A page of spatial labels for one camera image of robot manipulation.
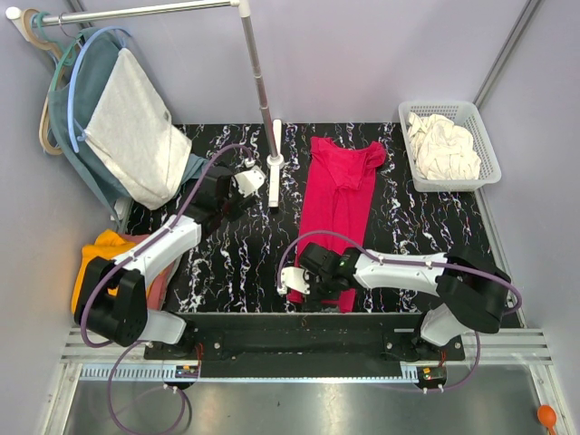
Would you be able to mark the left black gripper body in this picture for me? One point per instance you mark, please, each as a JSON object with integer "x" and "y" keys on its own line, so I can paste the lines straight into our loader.
{"x": 233, "y": 205}

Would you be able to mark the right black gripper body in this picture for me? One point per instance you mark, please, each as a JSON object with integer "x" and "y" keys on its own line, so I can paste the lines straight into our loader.
{"x": 313, "y": 285}

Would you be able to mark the red t shirt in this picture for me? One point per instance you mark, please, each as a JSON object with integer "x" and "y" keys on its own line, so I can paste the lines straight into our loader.
{"x": 339, "y": 188}

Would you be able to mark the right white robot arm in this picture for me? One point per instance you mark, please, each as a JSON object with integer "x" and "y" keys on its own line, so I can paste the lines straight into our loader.
{"x": 473, "y": 292}

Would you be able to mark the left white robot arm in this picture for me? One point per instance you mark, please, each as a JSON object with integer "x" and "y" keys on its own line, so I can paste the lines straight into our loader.
{"x": 112, "y": 301}

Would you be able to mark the metal clothes rack stand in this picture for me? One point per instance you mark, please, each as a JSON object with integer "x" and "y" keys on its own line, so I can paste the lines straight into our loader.
{"x": 273, "y": 127}

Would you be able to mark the pink folded t shirt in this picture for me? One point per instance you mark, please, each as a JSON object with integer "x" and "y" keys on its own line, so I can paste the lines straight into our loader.
{"x": 158, "y": 289}

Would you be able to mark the white hanging towel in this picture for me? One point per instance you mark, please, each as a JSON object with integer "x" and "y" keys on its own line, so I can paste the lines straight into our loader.
{"x": 132, "y": 133}

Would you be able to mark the light blue hanger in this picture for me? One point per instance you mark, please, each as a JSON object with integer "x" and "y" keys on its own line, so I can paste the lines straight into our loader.
{"x": 92, "y": 68}

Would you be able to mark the cream white t shirt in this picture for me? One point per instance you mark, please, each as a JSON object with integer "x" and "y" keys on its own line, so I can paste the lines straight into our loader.
{"x": 442, "y": 150}

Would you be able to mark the white plastic basket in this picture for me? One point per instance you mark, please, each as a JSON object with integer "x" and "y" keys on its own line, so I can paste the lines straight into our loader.
{"x": 464, "y": 114}

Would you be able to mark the blue grey hanging shirt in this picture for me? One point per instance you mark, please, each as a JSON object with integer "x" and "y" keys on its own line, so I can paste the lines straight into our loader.
{"x": 106, "y": 188}

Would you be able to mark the green hanger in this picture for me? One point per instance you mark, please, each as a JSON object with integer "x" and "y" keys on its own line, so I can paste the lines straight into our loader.
{"x": 61, "y": 56}

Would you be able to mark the orange ball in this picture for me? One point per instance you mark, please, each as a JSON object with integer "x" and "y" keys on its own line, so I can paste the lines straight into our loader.
{"x": 546, "y": 415}

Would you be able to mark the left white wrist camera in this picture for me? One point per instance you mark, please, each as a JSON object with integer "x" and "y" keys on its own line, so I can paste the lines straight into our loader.
{"x": 250, "y": 180}

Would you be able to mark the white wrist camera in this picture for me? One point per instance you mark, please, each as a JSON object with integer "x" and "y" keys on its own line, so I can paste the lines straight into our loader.
{"x": 293, "y": 279}
{"x": 250, "y": 180}

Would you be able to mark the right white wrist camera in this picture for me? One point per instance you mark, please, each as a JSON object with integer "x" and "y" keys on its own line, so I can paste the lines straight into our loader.
{"x": 293, "y": 279}

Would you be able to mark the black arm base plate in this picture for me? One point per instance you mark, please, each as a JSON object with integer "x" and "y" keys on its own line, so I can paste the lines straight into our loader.
{"x": 303, "y": 340}

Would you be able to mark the aluminium frame rail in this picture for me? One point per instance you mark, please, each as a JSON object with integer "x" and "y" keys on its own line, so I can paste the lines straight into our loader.
{"x": 485, "y": 384}

